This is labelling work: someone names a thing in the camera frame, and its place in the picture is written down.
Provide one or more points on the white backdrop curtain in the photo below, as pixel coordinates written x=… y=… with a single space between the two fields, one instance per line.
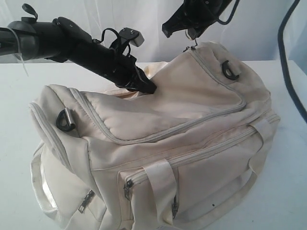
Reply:
x=251 y=35

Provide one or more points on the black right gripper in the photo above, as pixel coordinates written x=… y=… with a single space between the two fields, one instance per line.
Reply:
x=196 y=16

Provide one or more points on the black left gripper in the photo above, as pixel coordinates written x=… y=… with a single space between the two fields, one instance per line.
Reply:
x=108 y=63

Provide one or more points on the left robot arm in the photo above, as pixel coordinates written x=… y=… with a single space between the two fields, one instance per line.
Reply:
x=63 y=40

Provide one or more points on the white cable tie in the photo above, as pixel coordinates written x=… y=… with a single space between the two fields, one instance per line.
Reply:
x=19 y=54

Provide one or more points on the cream fabric duffel bag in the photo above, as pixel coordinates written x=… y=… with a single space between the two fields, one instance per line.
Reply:
x=182 y=157

